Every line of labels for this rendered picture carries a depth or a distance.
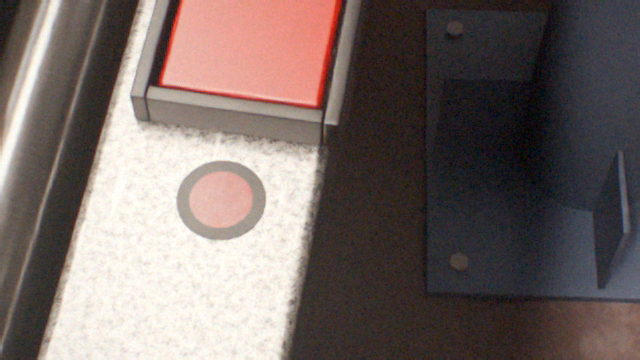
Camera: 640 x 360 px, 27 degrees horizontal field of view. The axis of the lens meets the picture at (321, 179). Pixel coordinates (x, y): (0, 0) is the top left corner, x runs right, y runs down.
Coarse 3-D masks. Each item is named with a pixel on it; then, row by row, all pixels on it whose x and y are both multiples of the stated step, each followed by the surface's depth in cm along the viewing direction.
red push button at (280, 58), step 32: (192, 0) 49; (224, 0) 49; (256, 0) 49; (288, 0) 49; (320, 0) 49; (192, 32) 48; (224, 32) 48; (256, 32) 48; (288, 32) 48; (320, 32) 48; (192, 64) 48; (224, 64) 48; (256, 64) 48; (288, 64) 48; (320, 64) 48; (256, 96) 47; (288, 96) 47; (320, 96) 47
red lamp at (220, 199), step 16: (208, 176) 47; (224, 176) 47; (192, 192) 47; (208, 192) 47; (224, 192) 47; (240, 192) 47; (192, 208) 46; (208, 208) 46; (224, 208) 46; (240, 208) 46; (208, 224) 46; (224, 224) 46
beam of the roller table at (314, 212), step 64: (128, 64) 49; (128, 128) 48; (192, 128) 48; (128, 192) 47; (320, 192) 47; (128, 256) 45; (192, 256) 45; (256, 256) 45; (320, 256) 50; (64, 320) 44; (128, 320) 44; (192, 320) 44; (256, 320) 44
